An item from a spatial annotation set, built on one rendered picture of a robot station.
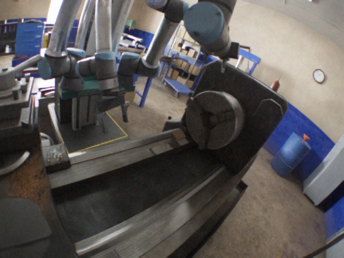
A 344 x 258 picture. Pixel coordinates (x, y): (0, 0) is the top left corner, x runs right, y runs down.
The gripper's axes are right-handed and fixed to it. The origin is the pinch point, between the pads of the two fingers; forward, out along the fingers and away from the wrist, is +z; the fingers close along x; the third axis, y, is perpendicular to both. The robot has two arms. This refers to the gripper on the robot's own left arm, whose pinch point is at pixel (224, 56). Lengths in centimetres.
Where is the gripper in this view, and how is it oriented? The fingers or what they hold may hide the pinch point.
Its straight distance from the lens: 65.9
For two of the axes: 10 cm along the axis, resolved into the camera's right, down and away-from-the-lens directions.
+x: 8.8, 2.8, -4.0
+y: -1.6, 9.4, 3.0
